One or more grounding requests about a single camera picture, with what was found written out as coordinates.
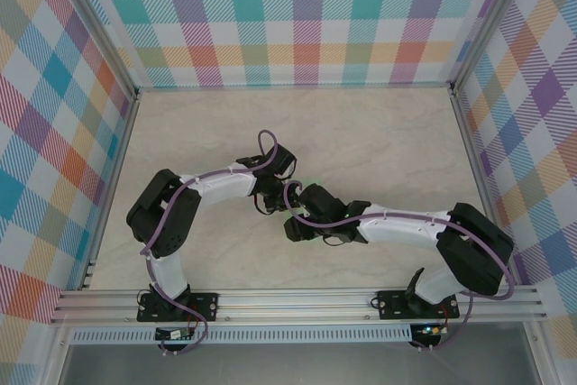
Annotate left gripper thin black cable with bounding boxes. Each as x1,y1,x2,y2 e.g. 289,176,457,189
254,193,276,217

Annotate gripper thin black cable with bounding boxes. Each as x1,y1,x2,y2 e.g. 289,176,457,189
254,193,276,217
315,231,357,247

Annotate right gripper thin black cable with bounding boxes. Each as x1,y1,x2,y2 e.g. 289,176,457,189
315,231,357,247

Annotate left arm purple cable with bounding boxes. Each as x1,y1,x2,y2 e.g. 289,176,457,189
140,129,280,357

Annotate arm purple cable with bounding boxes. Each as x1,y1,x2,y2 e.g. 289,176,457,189
282,179,517,353
140,129,280,357

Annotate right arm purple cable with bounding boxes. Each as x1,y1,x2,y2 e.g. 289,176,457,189
282,179,517,353

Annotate wide aluminium mounting rail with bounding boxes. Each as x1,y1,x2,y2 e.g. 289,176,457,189
50,288,549,325

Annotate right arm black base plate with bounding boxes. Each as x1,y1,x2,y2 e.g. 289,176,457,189
377,289,460,321

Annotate slotted grey cable tray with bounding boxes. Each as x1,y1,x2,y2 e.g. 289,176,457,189
70,324,414,344

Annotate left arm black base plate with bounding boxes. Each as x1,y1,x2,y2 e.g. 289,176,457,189
137,292,221,323

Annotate aluminium side frame rail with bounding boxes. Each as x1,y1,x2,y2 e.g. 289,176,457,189
78,91,141,291
450,89,519,287

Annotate aluminium frame post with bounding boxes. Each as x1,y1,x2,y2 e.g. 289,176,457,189
450,0,536,97
56,0,139,100

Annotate aluminium frame leg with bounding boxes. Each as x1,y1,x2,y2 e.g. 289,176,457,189
42,324,73,385
522,321,554,385

